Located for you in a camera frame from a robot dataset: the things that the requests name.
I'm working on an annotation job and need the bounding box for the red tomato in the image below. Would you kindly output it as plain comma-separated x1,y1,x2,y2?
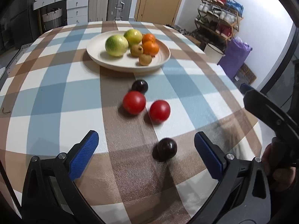
149,100,171,124
122,91,147,115

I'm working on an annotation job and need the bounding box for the dark plum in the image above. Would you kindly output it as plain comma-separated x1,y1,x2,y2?
152,138,177,162
131,79,149,94

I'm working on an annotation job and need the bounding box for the brown longan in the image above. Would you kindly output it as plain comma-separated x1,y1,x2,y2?
138,54,152,66
130,44,143,58

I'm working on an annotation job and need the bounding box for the person's right hand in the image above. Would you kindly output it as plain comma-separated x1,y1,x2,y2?
261,138,296,191

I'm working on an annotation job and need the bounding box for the purple bag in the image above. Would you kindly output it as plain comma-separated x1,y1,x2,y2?
218,36,252,79

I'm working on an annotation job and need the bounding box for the white bucket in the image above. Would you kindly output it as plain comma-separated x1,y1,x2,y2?
204,43,224,64

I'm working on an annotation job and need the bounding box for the wooden shoe rack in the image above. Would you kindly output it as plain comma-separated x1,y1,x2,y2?
195,0,244,45

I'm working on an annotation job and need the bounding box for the plaid checkered tablecloth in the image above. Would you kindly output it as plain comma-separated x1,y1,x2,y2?
1,21,262,223

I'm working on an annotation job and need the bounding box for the front orange tangerine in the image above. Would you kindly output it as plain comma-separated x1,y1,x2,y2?
142,41,160,57

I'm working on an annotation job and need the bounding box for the orange tangerine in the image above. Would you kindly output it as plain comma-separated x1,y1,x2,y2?
141,33,156,44
142,41,160,57

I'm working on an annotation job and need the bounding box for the rear orange tangerine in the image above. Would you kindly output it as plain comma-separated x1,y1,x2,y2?
141,33,156,44

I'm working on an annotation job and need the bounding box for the wooden door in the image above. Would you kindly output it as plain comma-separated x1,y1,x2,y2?
134,0,182,25

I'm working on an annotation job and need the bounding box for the yellow-green guava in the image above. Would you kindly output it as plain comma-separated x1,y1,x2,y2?
124,29,143,47

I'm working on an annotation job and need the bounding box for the large green guava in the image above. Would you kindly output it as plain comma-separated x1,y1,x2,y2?
105,34,129,57

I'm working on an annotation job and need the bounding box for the silver aluminium suitcase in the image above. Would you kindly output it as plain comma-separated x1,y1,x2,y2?
107,0,132,21

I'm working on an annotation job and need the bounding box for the cream round plate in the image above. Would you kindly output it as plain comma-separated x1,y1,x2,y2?
86,31,171,73

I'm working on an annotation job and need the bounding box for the beige ribbed suitcase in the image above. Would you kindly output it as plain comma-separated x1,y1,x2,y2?
88,0,108,22

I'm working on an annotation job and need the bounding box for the woven laundry basket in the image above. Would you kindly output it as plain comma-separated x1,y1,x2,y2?
42,8,62,31

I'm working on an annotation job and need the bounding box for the white drawer desk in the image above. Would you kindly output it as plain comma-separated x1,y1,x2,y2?
33,0,89,25

